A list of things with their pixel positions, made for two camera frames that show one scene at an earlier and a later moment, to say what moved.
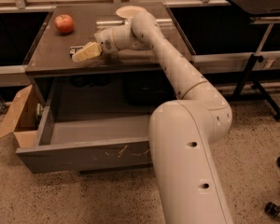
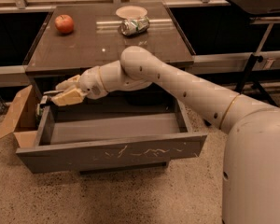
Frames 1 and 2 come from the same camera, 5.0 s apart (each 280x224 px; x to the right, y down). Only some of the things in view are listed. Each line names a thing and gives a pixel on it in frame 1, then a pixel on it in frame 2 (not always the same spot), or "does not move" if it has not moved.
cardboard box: [21, 119] does not move
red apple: [63, 23] does not move
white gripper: [105, 41] to [91, 82]
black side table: [263, 6] does not move
